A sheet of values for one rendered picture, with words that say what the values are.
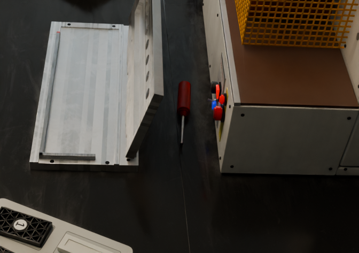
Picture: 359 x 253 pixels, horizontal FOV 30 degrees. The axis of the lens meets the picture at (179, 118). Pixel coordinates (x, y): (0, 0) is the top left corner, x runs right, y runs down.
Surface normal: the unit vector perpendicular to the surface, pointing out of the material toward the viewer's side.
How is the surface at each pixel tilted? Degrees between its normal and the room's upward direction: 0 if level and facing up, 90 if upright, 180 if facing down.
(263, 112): 90
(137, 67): 15
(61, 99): 0
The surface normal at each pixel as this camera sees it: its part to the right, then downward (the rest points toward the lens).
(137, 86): 0.34, -0.67
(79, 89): 0.08, -0.71
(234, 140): 0.04, 0.71
